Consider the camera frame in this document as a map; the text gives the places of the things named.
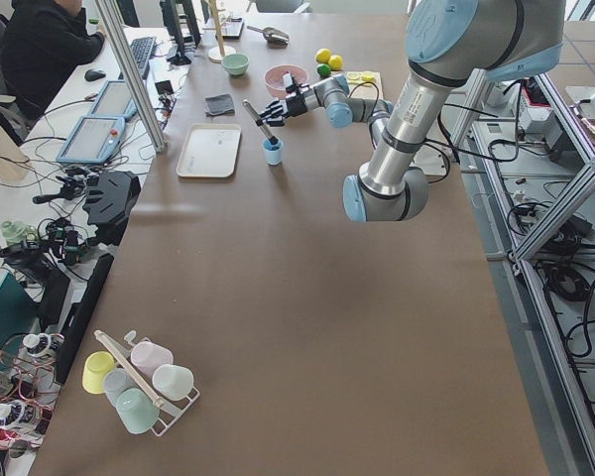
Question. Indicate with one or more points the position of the green lime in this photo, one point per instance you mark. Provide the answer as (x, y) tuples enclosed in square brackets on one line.
[(323, 70)]

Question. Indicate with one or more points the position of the pink plastic bowl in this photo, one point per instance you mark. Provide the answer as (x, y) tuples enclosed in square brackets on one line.
[(274, 78)]

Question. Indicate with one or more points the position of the wooden cutting board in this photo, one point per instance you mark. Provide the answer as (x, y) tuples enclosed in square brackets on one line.
[(367, 90)]

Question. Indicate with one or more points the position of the white plastic cup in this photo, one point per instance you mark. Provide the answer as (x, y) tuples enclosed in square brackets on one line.
[(173, 381)]

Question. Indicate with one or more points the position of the yellow plastic cup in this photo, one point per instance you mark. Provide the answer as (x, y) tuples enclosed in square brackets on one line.
[(96, 366)]

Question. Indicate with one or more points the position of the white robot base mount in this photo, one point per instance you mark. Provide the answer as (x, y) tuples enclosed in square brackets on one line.
[(432, 160)]

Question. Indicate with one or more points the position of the blue teach pendant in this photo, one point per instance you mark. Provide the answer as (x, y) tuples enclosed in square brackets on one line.
[(114, 99), (92, 141)]

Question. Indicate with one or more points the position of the mint plastic cup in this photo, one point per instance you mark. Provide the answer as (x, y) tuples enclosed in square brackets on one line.
[(136, 410)]

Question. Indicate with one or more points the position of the white cup rack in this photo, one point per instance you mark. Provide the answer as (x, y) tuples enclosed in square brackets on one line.
[(170, 411)]

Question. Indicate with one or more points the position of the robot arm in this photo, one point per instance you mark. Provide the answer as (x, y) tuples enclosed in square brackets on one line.
[(445, 42)]

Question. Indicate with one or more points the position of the seated person in black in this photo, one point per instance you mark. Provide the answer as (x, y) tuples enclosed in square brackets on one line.
[(43, 43)]

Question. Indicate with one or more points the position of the whole yellow lemon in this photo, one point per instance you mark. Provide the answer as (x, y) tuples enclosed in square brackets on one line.
[(335, 62), (323, 55)]

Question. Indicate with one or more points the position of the wooden cup stand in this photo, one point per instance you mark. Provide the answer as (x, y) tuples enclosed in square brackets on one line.
[(221, 50)]

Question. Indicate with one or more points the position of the mint green bowl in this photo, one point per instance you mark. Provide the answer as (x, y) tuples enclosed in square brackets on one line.
[(235, 64)]

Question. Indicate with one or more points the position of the steel muddler black tip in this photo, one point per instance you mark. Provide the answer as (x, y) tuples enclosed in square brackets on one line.
[(273, 140)]

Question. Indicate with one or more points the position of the steel ice scoop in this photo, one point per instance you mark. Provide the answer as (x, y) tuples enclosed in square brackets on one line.
[(272, 35)]

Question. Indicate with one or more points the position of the light blue plastic cup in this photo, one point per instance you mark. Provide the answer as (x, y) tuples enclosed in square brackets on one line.
[(272, 151)]

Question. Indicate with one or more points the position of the black camera mount wrist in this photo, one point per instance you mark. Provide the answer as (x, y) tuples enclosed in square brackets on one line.
[(293, 88)]

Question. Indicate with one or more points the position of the pink plastic cup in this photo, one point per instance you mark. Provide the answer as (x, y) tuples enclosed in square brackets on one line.
[(147, 356)]

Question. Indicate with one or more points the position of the grey folded cloth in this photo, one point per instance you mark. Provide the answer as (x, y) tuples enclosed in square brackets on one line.
[(218, 105)]

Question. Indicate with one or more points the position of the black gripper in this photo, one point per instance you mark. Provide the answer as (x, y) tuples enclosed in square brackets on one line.
[(295, 105)]

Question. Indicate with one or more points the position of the cream rabbit tray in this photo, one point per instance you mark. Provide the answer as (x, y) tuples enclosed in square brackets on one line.
[(209, 151)]

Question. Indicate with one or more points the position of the grey blue plastic cup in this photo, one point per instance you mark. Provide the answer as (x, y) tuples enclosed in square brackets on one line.
[(115, 383)]

